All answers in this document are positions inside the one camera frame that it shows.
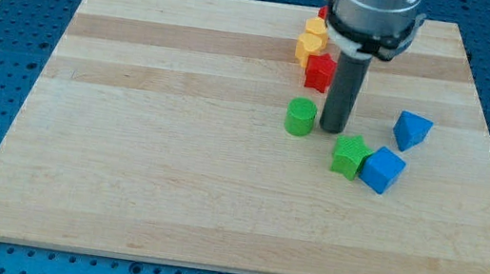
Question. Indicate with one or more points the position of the yellow hexagon block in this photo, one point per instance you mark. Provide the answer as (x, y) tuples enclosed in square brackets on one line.
[(317, 26)]

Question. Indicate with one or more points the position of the green star block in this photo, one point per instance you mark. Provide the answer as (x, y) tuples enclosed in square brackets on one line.
[(349, 155)]

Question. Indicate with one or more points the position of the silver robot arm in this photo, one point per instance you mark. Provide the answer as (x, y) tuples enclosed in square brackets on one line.
[(373, 28)]

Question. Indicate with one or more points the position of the yellow heart block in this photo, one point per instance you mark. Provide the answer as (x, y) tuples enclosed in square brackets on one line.
[(307, 45)]

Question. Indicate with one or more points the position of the blue triangular prism block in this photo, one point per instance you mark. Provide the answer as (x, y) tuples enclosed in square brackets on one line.
[(410, 129)]

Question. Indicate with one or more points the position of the wooden board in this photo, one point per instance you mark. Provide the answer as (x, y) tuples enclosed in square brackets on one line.
[(155, 133)]

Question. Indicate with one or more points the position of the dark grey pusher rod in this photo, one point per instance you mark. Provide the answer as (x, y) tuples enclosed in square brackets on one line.
[(344, 89)]

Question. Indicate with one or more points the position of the red star block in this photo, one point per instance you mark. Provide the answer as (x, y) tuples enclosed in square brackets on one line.
[(319, 72)]

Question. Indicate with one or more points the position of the blue cube block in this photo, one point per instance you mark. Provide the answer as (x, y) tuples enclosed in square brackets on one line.
[(382, 169)]

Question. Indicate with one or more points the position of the red block behind arm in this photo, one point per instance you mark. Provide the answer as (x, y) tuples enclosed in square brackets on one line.
[(323, 11)]

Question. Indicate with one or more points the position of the green cylinder block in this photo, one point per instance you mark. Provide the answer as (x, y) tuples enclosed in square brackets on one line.
[(300, 115)]

